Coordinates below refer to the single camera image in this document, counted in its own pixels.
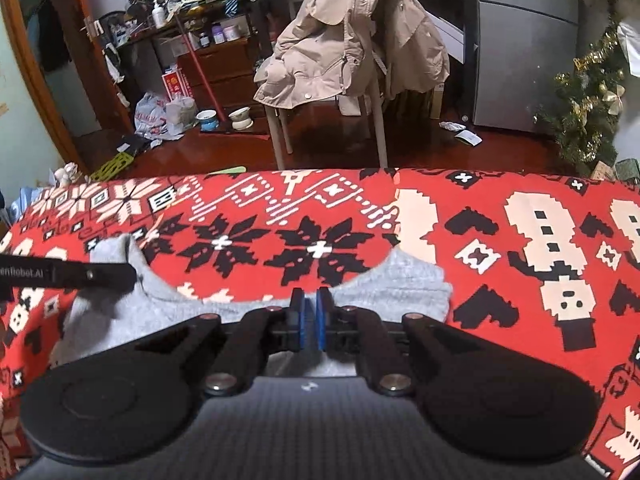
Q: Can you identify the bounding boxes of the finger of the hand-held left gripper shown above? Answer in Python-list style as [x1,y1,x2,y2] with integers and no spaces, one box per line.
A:
[57,261,138,294]

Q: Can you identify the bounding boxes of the red patterned blanket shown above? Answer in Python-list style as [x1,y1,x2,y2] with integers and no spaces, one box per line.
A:
[0,167,640,480]

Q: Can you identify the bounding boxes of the yellow-green plastic rack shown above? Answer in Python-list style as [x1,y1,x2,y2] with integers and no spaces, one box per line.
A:
[88,152,136,182]

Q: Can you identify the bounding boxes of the white crumpled cloth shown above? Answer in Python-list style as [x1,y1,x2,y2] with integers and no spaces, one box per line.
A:
[617,21,640,67]

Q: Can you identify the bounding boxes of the wooden door frame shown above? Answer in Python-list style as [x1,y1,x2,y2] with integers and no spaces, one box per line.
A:
[0,0,89,172]

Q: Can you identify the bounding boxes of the small decorated Christmas tree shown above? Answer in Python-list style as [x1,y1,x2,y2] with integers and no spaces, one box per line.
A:
[534,14,629,177]

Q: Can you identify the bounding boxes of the brown wooden drawer cabinet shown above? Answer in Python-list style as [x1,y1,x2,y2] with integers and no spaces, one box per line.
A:
[177,37,274,112]

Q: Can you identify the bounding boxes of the red broom handle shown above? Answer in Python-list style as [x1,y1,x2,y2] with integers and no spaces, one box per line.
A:
[169,0,227,122]

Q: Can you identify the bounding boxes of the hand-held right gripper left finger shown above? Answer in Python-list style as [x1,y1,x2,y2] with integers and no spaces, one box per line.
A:
[131,287,305,397]

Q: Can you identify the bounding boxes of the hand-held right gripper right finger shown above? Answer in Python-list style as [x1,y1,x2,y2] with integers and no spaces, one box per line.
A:
[317,287,494,397]

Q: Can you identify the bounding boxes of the cluttered storage shelf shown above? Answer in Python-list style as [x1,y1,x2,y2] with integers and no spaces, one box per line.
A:
[96,0,274,112]

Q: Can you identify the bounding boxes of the white plastic bag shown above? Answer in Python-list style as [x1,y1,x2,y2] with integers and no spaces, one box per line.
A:
[133,92,199,139]

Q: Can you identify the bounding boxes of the silver refrigerator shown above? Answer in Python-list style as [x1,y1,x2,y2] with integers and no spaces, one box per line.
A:
[472,0,584,134]

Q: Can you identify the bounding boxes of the green gift box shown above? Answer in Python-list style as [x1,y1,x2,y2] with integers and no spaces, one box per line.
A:
[615,158,640,184]

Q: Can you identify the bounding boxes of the light wooden chair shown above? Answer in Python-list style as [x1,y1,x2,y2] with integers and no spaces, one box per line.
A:
[263,0,444,172]

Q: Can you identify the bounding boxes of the beige jacket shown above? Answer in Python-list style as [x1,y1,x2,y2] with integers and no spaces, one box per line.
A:
[253,0,451,109]

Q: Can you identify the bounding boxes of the grey ribbed polo shirt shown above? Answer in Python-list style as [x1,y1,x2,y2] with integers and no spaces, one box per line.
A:
[59,233,454,379]

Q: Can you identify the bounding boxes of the red white carton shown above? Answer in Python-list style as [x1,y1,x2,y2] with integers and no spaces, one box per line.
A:
[160,70,194,107]

